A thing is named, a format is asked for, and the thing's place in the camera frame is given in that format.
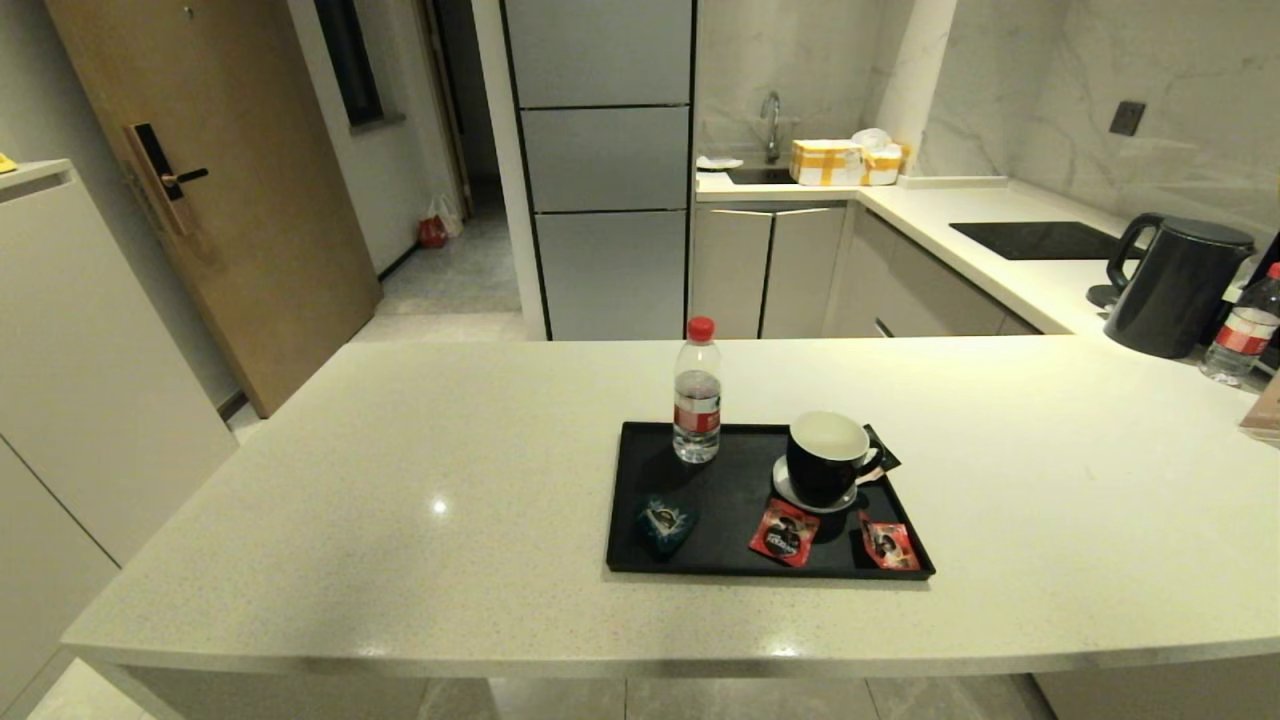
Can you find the dark green snack packet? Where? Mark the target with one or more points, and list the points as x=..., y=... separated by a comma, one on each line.
x=666, y=523

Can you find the black mug white inside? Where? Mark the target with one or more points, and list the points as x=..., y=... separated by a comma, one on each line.
x=825, y=465

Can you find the red-capped water bottle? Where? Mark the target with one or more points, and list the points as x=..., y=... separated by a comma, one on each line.
x=697, y=410
x=1240, y=338

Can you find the black electric kettle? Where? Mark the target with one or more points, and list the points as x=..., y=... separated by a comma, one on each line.
x=1175, y=292

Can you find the black rectangular serving tray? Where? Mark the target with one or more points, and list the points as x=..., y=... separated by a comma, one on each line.
x=720, y=490

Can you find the grey base cabinet doors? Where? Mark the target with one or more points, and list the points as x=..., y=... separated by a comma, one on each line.
x=765, y=272

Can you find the white round saucer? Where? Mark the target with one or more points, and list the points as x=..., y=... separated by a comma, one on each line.
x=782, y=485

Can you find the tall silver refrigerator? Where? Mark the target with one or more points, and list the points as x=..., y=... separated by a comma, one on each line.
x=600, y=170

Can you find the white cloth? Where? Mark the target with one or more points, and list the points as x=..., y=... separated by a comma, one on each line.
x=719, y=162

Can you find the steel kitchen sink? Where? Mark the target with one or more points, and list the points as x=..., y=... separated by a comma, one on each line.
x=759, y=176

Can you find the red instant coffee packet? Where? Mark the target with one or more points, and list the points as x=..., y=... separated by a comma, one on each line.
x=888, y=545
x=784, y=534

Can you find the red bag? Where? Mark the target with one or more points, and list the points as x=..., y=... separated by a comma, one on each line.
x=433, y=232

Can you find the pink and black sachet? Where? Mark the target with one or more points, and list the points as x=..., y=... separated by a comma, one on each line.
x=885, y=455

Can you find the yellow taped cardboard box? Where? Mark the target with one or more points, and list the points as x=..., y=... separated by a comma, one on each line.
x=824, y=163

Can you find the chrome kitchen faucet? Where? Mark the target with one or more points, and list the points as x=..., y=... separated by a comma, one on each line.
x=771, y=123

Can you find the grey counter drawer unit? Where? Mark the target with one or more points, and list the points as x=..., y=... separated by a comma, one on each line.
x=920, y=292

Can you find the black induction cooktop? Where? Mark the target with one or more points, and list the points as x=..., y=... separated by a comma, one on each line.
x=1043, y=240

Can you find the dark narrow window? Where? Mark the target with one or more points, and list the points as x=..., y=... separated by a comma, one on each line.
x=350, y=55

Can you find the wooden door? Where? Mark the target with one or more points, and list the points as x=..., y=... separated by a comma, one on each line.
x=250, y=200

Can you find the white tall cabinet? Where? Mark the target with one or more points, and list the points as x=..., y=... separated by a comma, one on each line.
x=90, y=400

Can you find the pinkish brown carton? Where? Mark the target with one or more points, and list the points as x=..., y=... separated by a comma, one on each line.
x=1263, y=412

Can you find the dark wall socket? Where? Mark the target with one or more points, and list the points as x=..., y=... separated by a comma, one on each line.
x=1126, y=118

